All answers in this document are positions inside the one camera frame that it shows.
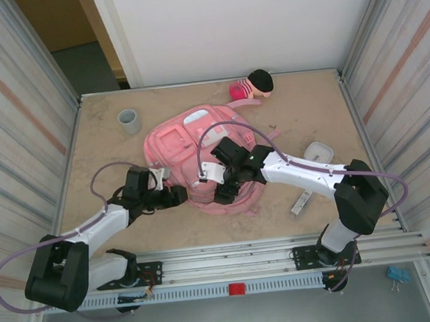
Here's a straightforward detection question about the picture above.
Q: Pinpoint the blue clip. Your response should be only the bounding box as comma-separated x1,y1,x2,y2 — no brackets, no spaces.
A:
386,264,411,286

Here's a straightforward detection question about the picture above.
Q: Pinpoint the white slotted cable duct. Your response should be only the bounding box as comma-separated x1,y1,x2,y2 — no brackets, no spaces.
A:
81,273,327,312

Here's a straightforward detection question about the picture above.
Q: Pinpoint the wooden door frame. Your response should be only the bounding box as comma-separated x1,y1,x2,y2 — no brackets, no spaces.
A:
74,0,131,93

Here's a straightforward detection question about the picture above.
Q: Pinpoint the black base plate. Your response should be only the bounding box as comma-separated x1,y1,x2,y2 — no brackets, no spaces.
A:
95,260,166,292
288,239,362,272

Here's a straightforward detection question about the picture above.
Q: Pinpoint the aluminium mounting rail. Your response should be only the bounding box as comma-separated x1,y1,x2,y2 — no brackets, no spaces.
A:
93,224,430,293

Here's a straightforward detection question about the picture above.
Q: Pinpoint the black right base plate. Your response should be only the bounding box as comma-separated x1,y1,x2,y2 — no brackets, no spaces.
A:
288,239,362,272

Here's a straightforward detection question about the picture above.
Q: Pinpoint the pink backpack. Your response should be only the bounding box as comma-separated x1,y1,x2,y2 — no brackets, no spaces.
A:
140,95,277,226

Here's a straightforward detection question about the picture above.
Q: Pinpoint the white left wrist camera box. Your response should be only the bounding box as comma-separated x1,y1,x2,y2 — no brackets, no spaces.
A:
148,166,173,192

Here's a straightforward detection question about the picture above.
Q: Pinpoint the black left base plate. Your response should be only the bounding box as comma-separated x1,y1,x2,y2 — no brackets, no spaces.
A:
95,260,166,292

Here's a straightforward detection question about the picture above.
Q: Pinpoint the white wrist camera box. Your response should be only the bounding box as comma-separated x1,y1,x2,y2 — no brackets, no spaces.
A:
195,160,227,187
148,166,173,192

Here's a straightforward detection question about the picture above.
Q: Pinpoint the pink striped plush toy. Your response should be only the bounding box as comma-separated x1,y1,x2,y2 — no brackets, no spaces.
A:
227,67,275,104

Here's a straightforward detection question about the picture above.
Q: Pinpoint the red button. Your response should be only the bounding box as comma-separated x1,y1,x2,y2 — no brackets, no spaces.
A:
227,281,247,296

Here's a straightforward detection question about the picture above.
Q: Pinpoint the grey plastic cup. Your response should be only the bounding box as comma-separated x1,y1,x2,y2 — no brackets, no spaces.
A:
116,107,143,137

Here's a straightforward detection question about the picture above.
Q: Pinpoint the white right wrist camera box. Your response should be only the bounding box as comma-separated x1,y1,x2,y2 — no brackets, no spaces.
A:
195,160,227,187

